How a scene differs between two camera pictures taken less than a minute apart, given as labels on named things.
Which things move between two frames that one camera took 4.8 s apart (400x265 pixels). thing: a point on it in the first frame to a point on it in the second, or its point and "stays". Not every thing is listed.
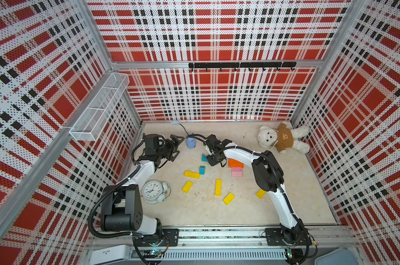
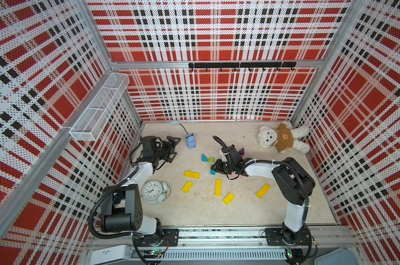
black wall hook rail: (235, 65) stays
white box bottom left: (109, 254) stays
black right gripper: (212, 163) to (217, 168)
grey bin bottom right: (341, 256) stays
